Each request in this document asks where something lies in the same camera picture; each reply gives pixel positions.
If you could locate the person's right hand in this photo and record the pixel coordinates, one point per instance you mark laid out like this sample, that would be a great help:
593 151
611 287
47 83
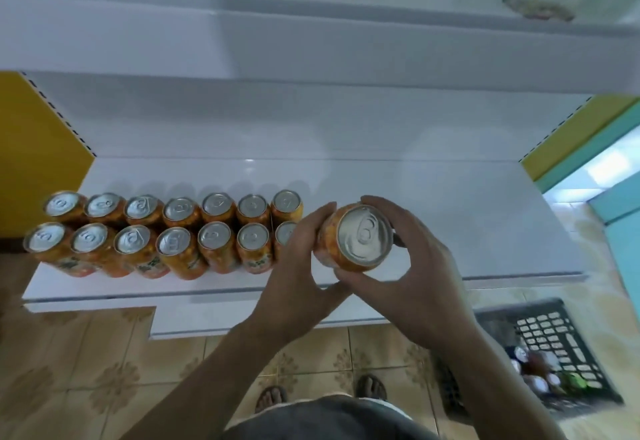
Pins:
430 295

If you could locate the person's left hand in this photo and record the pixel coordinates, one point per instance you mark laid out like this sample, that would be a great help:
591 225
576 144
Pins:
295 290

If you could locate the drinks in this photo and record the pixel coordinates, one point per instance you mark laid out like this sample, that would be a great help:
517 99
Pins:
540 363

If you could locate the grey plastic crate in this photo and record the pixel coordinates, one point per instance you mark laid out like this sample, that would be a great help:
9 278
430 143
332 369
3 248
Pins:
560 330

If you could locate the group of orange cans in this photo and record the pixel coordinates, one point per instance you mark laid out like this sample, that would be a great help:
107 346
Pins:
150 240

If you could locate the white metal shelf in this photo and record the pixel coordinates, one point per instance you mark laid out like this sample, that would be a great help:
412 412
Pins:
300 125

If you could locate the person's left forearm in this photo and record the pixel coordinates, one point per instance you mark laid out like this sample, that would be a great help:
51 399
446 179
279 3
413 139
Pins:
200 395

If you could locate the person's right forearm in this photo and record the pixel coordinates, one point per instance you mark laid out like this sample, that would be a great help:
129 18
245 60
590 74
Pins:
495 390

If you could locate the person's grey shirt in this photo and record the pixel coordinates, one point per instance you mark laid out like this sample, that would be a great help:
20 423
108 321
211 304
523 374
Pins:
330 420

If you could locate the grey shelf label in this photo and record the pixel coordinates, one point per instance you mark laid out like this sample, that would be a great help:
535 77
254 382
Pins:
538 8

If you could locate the teal cabinet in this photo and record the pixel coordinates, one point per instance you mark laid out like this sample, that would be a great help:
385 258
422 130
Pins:
620 235

